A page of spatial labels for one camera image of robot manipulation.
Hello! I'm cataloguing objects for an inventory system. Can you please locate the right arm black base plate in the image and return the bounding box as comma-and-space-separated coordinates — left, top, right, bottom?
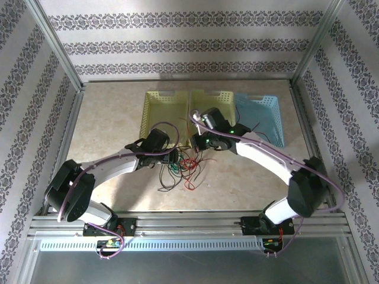
241, 215, 296, 236

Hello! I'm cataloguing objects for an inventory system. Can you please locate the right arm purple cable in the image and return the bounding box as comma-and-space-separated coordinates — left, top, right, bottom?
192, 117, 346, 258

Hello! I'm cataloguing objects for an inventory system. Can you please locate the aluminium side rail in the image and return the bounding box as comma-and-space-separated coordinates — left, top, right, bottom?
288, 82, 338, 212
41, 88, 85, 215

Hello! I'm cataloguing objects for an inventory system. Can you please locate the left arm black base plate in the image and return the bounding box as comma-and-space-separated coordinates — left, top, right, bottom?
82, 217, 139, 237

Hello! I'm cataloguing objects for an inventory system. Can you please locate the aluminium frame post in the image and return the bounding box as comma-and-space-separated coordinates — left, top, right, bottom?
291, 0, 346, 86
28, 0, 85, 93

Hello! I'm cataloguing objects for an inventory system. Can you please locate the slotted grey cable duct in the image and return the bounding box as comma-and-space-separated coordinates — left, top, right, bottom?
40, 238, 266, 252

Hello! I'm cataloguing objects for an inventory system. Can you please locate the pale green plastic basket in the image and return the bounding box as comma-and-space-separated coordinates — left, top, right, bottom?
139, 91, 192, 149

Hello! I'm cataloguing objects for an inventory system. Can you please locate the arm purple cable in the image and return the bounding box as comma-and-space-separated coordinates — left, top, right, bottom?
57, 121, 181, 260
192, 117, 346, 258

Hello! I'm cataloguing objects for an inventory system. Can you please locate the pale yellow plastic basket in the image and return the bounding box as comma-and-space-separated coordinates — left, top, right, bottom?
188, 89, 237, 128

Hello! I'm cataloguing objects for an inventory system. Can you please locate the light blue plastic basket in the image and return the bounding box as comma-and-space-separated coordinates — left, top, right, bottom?
233, 92, 287, 149

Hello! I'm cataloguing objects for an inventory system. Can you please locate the aluminium mounting rail beam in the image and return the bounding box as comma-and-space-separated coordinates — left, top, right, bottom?
28, 210, 352, 238

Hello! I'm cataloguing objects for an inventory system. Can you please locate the dark red thin cable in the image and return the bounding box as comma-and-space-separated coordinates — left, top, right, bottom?
250, 123, 270, 140

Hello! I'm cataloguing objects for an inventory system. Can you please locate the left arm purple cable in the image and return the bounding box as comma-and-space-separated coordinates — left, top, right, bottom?
57, 121, 181, 260

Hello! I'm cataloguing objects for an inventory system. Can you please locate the aluminium back rail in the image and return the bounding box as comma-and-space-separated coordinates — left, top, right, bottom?
81, 77, 294, 85

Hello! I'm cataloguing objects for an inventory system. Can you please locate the grey metal sheet panel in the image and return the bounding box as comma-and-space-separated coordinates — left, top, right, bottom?
28, 236, 356, 284

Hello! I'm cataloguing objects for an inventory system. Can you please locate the black cable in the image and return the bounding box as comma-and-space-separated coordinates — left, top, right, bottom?
158, 149, 184, 192

